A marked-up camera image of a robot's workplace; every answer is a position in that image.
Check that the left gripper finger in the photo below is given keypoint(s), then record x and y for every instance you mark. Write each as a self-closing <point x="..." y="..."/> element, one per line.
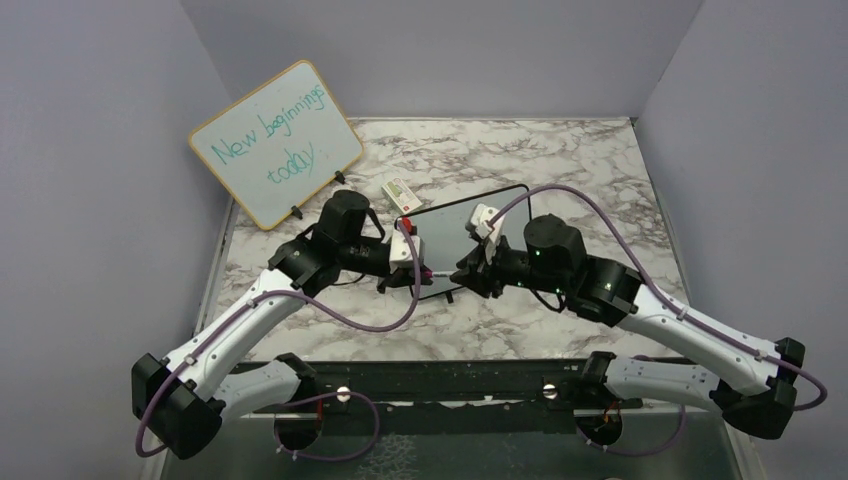
<point x="399" y="279"/>
<point x="422" y="270"/>

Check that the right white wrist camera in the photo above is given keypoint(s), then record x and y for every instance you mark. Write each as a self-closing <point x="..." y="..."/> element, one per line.
<point x="485" y="225"/>

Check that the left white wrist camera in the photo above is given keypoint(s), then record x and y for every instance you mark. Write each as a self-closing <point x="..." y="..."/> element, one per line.
<point x="404" y="244"/>

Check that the black-framed whiteboard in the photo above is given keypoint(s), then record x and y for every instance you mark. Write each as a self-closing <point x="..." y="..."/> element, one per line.
<point x="446" y="240"/>

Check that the black metal base rail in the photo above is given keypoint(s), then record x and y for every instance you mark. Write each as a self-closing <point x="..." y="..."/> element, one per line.
<point x="433" y="398"/>

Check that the wood-framed whiteboard with writing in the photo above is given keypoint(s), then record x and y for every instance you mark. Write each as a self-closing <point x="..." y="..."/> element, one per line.
<point x="279" y="145"/>

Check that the small green white box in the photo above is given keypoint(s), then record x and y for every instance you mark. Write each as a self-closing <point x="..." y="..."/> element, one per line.
<point x="401" y="196"/>

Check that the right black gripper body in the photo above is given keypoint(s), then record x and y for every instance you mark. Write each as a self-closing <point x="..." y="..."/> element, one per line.
<point x="508" y="267"/>

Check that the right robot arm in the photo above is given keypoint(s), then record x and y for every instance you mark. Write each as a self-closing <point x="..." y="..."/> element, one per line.
<point x="747" y="380"/>

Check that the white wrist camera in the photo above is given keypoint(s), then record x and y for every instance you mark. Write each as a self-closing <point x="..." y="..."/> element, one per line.
<point x="485" y="225"/>
<point x="404" y="244"/>

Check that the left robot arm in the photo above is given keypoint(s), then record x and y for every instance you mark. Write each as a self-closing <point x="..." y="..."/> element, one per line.
<point x="265" y="311"/>

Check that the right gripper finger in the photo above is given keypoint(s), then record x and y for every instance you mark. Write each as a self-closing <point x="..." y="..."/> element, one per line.
<point x="482" y="254"/>
<point x="473" y="279"/>

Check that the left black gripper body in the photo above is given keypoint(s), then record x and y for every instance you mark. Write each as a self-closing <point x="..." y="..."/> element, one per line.
<point x="399" y="272"/>

